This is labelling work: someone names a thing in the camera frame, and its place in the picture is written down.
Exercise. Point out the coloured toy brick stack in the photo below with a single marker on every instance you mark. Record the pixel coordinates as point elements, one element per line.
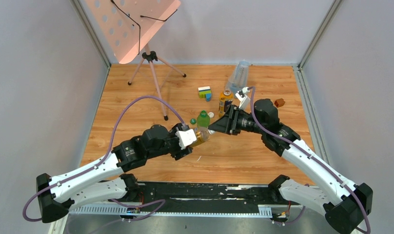
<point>205,92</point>

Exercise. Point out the yellow blue milk tea bottle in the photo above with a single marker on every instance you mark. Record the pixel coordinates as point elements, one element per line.
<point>225,100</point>

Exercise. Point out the green plastic bottle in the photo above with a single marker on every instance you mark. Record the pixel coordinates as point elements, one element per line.
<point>203,119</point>

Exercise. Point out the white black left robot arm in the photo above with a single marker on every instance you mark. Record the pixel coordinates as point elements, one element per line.
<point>104,178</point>

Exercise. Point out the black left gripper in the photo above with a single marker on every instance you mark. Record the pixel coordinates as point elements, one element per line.
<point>179,149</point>

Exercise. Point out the pink music stand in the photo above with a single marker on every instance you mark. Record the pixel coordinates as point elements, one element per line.
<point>127,26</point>

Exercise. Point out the red yellow tea bottle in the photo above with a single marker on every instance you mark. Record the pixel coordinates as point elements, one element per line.
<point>202,136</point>

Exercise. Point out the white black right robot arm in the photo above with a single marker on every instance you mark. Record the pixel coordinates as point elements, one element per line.
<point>342,202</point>

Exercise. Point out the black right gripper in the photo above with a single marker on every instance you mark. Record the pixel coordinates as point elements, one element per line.
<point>227,124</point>

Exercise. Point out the clear blue detergent bottle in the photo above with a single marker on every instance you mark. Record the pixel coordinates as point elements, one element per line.
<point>238,79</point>

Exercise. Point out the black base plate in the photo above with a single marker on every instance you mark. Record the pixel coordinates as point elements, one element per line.
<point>206,197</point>

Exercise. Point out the brown small block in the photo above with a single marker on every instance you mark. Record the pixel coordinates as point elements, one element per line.
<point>279,102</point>

